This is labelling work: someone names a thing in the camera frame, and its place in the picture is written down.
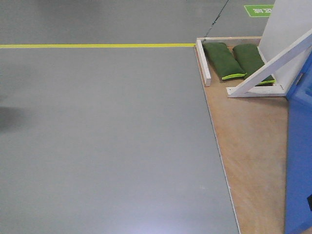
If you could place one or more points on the green floor sign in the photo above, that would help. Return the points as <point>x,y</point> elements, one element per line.
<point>259,11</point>

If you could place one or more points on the white door wall panel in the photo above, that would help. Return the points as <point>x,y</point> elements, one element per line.
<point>289,20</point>

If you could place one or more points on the green sandbag right of pair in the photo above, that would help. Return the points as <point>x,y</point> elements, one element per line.
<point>248,57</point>

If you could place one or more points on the green sandbag of pair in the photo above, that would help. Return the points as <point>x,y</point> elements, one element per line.
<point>248,57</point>
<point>223,61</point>

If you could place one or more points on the green sandbag left of pair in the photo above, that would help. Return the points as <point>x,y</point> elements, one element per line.
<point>223,61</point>

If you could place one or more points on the plywood door platform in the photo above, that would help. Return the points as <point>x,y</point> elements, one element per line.
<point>251,133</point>

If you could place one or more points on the blue door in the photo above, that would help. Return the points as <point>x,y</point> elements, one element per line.
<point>298,212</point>

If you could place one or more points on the white wooden edge rail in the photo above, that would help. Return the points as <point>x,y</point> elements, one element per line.
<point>202,62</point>

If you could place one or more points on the white triangular wooden brace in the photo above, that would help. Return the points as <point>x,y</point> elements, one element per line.
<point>249,89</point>

